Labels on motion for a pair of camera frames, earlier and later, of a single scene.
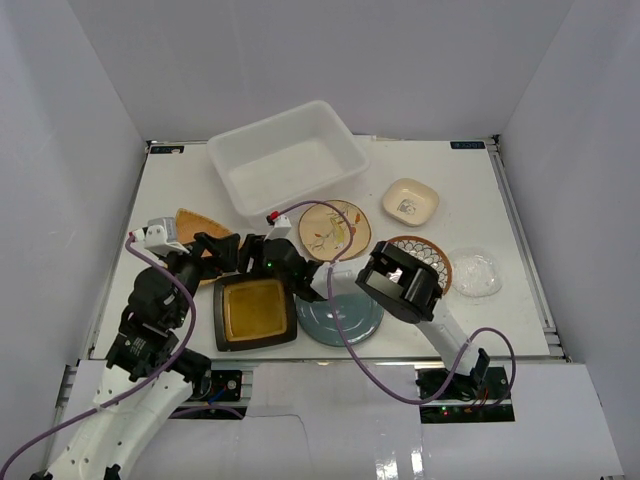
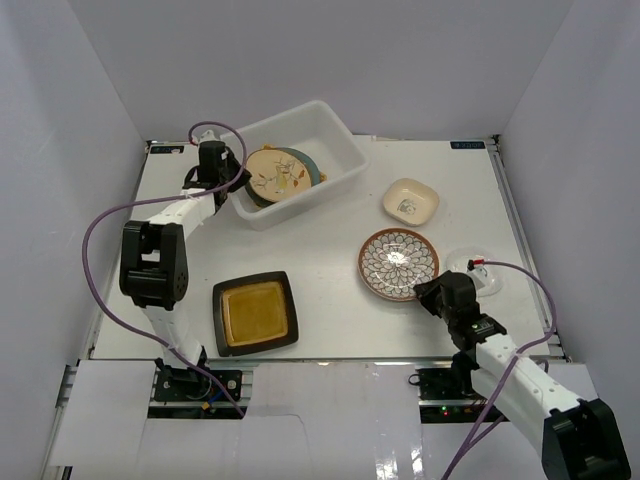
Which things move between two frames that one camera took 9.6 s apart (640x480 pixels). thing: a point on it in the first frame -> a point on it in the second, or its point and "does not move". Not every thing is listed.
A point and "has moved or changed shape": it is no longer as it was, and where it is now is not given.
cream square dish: (409, 201) does not move
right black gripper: (254, 245) -> (426, 292)
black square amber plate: (253, 310) does not move
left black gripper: (201, 250) -> (235, 168)
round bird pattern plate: (324, 234) -> (278, 175)
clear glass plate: (476, 272) does not move
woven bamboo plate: (189, 223) -> (323, 176)
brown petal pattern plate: (429, 254) has moved or changed shape
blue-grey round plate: (360, 315) -> (311, 163)
